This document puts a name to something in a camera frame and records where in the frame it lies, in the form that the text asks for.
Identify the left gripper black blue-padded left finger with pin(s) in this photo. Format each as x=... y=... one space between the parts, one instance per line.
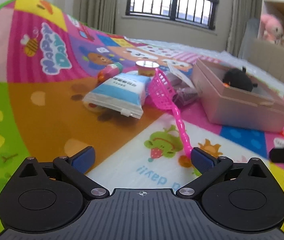
x=73 y=170

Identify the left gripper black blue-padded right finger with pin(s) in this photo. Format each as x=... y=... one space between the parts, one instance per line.
x=211 y=170

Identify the blue white tissue pack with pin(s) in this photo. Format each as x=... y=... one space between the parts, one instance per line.
x=124 y=93

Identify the pink plastic net scoop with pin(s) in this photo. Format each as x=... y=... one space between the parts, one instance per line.
x=161 y=93

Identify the pink cardboard box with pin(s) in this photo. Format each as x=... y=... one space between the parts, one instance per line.
x=261 y=109

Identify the dark purple packet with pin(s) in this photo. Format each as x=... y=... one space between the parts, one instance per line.
x=185 y=95

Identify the beige padded headboard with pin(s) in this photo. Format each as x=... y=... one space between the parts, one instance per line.
x=267 y=56

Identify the black plush bird toy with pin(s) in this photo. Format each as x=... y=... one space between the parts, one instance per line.
x=238 y=78

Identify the white card booklet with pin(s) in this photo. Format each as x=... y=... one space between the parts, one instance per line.
x=176 y=72

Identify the pink toy figure bottle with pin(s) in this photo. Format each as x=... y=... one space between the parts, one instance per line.
x=109 y=71

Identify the yellow pink toy cup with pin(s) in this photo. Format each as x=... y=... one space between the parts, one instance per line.
x=146 y=68

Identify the pink plush bunny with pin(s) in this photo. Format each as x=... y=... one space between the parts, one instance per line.
x=273 y=29

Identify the beige curtain right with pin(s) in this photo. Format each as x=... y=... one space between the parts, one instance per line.
x=242 y=11

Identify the beige curtain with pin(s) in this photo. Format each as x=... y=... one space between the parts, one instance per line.
x=242 y=11
x=97 y=14

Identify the beige curtain left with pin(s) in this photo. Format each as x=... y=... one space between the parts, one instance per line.
x=97 y=14

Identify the black barred window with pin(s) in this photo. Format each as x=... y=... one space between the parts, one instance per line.
x=200 y=13

